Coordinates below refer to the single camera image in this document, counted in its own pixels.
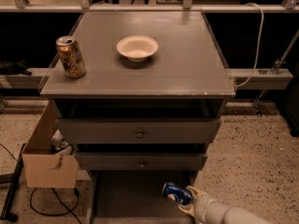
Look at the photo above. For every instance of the black stand leg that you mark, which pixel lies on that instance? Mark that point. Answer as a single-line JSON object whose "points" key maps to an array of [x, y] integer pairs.
{"points": [[13, 181]]}

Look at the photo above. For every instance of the grey drawer cabinet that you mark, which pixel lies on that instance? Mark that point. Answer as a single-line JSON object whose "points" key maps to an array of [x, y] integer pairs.
{"points": [[184, 79]]}

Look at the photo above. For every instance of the grey top drawer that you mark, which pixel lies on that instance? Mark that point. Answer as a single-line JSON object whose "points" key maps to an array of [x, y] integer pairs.
{"points": [[138, 131]]}

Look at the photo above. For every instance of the black object on rail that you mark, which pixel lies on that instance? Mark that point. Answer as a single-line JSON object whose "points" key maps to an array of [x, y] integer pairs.
{"points": [[14, 68]]}

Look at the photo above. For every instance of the grey bottom drawer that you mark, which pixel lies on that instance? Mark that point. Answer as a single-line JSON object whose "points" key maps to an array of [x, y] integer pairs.
{"points": [[135, 197]]}

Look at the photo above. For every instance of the metal diagonal strut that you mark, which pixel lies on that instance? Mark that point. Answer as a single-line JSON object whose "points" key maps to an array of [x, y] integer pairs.
{"points": [[274, 69]]}

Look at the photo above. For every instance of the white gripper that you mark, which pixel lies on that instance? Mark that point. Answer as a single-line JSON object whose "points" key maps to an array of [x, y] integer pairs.
{"points": [[201, 203]]}

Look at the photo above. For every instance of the gold soda can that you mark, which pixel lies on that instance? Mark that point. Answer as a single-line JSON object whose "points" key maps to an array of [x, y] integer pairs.
{"points": [[70, 56]]}

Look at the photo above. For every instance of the crumpled items in box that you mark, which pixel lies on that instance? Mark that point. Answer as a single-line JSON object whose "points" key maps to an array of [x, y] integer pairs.
{"points": [[60, 146]]}

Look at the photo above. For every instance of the white bowl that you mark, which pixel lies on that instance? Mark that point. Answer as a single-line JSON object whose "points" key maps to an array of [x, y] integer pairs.
{"points": [[137, 48]]}

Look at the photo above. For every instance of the grey drawer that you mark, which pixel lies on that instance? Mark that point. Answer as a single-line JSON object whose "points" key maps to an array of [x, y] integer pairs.
{"points": [[140, 161], [138, 131], [135, 197]]}

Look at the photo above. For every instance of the cardboard box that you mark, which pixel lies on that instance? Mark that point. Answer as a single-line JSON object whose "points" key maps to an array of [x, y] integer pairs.
{"points": [[43, 168]]}

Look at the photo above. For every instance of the blue pepsi can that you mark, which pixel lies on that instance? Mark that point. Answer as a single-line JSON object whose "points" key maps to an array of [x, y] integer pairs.
{"points": [[176, 193]]}

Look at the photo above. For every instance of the grey middle drawer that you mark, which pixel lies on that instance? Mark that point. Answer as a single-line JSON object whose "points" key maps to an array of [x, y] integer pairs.
{"points": [[140, 161]]}

